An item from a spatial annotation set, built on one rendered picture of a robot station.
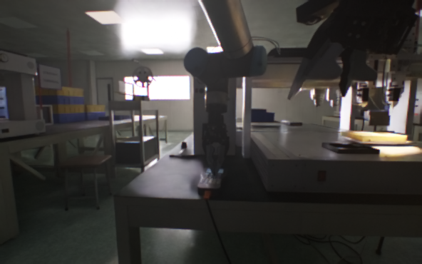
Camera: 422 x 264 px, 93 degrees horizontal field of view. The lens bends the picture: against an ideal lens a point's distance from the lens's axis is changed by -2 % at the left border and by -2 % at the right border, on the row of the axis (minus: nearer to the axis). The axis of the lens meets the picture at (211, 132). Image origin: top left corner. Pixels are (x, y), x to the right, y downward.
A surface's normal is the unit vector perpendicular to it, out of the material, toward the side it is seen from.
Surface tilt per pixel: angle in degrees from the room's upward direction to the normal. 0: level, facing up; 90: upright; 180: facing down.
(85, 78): 90
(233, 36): 139
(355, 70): 124
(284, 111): 90
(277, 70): 90
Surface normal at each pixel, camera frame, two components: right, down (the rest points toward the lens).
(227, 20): 0.15, 0.83
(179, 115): -0.07, 0.12
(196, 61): -0.46, -0.14
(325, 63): -0.64, -0.36
